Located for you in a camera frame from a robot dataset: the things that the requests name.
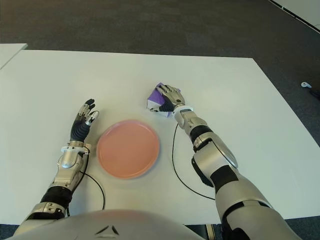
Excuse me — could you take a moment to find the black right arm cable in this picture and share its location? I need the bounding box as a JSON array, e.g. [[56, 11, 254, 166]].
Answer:
[[171, 123, 216, 201]]

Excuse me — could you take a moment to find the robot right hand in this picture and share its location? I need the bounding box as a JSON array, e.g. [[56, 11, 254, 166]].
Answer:
[[149, 84, 186, 113]]

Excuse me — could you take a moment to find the purple tissue paper pack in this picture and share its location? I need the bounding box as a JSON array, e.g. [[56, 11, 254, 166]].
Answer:
[[145, 82, 182, 118]]

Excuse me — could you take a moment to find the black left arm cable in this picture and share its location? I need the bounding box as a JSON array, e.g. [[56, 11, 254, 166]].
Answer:
[[65, 171, 106, 217]]

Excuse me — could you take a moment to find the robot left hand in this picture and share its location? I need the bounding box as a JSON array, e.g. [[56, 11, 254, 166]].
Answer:
[[69, 98, 100, 142]]

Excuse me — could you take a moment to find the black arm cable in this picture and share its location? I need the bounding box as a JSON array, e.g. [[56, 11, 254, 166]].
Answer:
[[65, 171, 106, 217], [171, 123, 216, 201]]

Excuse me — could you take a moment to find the pink round plate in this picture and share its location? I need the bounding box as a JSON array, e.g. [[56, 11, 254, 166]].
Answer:
[[96, 119, 161, 180]]

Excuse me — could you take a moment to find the white side table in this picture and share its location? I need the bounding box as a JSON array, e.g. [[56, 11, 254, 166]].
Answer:
[[0, 43, 28, 70]]

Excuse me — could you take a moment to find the silver robot torso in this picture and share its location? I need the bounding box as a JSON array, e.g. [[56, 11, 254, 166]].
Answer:
[[56, 208, 208, 240]]

